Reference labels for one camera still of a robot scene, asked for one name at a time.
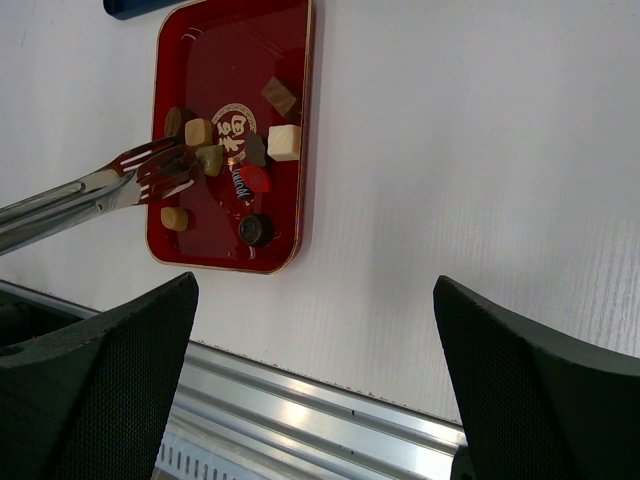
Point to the brown round chocolate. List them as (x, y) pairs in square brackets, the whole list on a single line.
[(176, 120)]

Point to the caramel square chocolate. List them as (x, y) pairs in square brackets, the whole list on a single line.
[(198, 132)]

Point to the metal serving tongs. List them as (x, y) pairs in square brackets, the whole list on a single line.
[(147, 173)]

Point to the dark round chocolate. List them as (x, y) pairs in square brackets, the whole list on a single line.
[(256, 230)]

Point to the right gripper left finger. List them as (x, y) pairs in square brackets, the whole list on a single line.
[(90, 399)]

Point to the red lacquer tray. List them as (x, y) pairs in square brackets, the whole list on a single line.
[(214, 58)]

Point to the aluminium front rail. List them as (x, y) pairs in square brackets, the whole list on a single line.
[(323, 430)]

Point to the dark striped chocolate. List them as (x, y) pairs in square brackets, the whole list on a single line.
[(242, 191)]

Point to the blue tin lid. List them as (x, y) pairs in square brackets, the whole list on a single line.
[(128, 9)]

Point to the slotted cable duct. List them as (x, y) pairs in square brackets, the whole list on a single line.
[(184, 459)]

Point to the red heart chocolate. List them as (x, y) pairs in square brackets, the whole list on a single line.
[(256, 178)]

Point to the brown triangular chocolate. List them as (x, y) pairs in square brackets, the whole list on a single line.
[(255, 149)]

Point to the white square chocolate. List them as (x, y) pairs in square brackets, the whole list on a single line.
[(284, 143)]

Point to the milk brown rectangular chocolate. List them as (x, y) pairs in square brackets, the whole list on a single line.
[(285, 100)]

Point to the tan round chocolate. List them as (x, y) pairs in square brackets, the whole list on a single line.
[(174, 218)]

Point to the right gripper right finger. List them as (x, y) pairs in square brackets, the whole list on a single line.
[(535, 403)]

